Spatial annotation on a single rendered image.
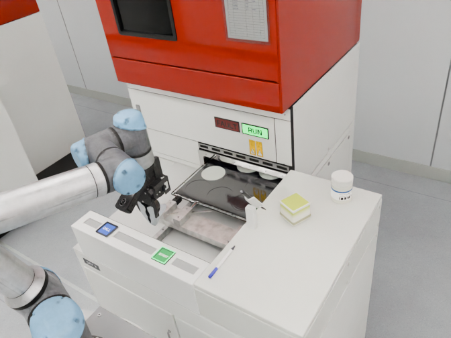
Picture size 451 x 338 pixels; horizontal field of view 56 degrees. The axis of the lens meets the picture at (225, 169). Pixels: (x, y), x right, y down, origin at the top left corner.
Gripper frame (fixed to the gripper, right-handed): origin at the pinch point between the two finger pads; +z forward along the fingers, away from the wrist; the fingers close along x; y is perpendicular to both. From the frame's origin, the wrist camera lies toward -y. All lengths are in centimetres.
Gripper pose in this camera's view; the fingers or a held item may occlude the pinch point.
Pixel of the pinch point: (152, 223)
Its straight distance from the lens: 127.7
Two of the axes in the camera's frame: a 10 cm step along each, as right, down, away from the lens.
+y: 5.5, -5.3, 6.4
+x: -8.2, -2.4, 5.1
